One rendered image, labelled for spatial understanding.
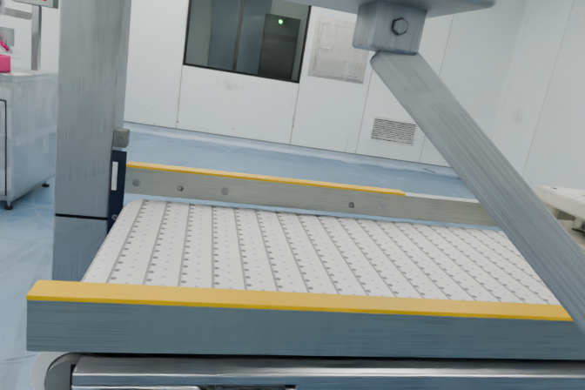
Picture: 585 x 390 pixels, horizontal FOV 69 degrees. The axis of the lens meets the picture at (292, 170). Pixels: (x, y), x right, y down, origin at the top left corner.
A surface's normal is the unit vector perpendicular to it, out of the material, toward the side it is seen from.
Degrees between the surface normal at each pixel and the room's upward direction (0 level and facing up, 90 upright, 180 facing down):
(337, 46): 90
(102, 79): 90
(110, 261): 7
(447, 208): 90
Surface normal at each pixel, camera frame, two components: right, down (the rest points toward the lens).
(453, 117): -0.37, 0.11
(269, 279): 0.16, -0.96
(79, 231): 0.18, 0.26
